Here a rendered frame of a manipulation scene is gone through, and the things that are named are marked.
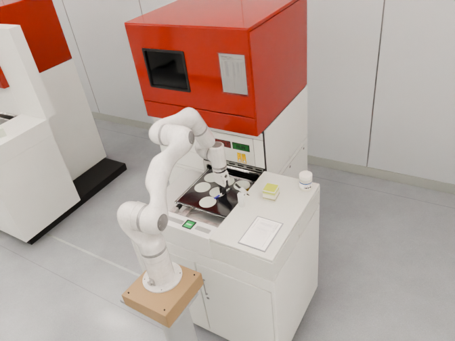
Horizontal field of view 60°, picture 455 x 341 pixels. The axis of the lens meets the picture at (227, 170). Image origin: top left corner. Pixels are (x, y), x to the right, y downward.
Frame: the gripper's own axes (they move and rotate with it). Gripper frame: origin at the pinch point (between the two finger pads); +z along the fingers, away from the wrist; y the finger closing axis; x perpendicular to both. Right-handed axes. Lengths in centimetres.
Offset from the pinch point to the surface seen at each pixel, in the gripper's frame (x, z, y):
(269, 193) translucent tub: -6.4, -9.9, -31.6
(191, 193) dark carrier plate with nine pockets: 11.8, 2.5, 15.3
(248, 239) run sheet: 21.6, -4.4, -43.0
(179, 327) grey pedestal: 64, 33, -32
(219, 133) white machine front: -17.5, -24.3, 18.0
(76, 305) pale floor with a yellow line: 89, 93, 80
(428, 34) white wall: -186, -44, -26
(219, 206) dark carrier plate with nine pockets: 9.2, 2.5, -6.5
